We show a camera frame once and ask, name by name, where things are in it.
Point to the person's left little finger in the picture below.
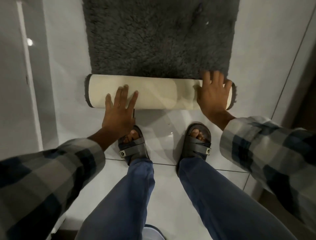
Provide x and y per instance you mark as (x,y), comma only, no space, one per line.
(108,102)

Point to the person's right little finger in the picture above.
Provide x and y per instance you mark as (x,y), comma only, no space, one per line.
(228,86)

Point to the person's right hand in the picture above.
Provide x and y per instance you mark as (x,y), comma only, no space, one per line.
(213,99)

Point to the person's left middle finger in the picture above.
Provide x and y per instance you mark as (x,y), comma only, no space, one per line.
(126,94)

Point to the white door panel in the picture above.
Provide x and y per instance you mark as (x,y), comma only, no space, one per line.
(14,86)

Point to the person's right forearm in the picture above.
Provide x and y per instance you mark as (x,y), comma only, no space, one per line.
(269,155)

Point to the person's left hand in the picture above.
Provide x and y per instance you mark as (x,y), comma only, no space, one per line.
(118,121)

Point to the person's leg blue jeans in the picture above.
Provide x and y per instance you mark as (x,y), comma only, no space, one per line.
(222,202)
(123,202)

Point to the person's left forearm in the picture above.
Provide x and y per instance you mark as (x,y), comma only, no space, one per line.
(49,183)

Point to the person's right leg blue jeans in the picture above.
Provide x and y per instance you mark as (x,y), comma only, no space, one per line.
(222,202)

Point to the person's left leg blue jeans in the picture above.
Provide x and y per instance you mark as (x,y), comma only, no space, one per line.
(123,202)

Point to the person's right middle finger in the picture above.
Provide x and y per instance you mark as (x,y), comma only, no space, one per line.
(214,78)

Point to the light blue round object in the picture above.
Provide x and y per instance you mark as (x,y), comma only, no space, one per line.
(153,233)

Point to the person's right thumb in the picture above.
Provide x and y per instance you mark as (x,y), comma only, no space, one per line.
(199,92)

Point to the gray shaggy rug cream backing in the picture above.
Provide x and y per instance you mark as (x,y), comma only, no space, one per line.
(160,37)

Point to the dark brown wooden door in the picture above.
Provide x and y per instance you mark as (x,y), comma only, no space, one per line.
(302,103)

